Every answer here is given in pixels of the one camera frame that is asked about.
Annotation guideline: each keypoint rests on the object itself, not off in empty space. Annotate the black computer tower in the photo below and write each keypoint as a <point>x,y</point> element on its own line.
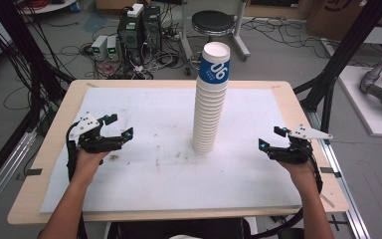
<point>130,38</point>
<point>152,30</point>

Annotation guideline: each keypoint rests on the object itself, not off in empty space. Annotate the black round stool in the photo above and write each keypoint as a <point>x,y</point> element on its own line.
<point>213,21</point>
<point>240,40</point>

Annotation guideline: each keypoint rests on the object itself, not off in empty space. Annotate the white box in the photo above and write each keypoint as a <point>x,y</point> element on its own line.
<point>135,10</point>

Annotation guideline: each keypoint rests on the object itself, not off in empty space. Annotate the person's right hand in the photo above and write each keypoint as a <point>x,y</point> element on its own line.
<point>303,171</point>

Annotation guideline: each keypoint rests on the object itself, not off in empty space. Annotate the person's dark clothing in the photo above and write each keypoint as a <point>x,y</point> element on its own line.
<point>179,229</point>

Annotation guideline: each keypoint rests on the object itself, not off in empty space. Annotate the black tape strip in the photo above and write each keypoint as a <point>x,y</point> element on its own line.
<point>33,172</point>
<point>330,171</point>

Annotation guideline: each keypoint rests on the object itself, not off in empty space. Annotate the stack of white paper cups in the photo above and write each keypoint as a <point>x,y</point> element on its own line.
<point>210,109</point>

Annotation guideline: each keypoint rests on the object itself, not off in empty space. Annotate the brown cardboard box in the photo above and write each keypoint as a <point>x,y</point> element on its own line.
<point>338,16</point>

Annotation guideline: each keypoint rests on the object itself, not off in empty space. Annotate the white floor board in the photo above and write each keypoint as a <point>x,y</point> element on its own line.
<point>361,109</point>

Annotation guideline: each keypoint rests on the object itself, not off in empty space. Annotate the aluminium rail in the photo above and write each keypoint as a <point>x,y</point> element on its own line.
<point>341,186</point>
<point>3,176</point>

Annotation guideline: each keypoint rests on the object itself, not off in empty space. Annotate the grey power supply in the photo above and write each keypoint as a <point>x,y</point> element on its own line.
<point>112,48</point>
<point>99,46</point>

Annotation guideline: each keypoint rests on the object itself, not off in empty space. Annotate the white foam mat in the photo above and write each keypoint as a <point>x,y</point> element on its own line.
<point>165,179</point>

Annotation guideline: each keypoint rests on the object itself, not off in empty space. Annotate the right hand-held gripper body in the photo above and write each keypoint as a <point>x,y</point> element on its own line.
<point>296,153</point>

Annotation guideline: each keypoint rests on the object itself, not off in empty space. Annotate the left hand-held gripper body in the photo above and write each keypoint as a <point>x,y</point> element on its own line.
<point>94,143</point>

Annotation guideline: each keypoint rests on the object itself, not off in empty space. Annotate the person's left hand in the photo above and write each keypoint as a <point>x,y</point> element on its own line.
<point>88,164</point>

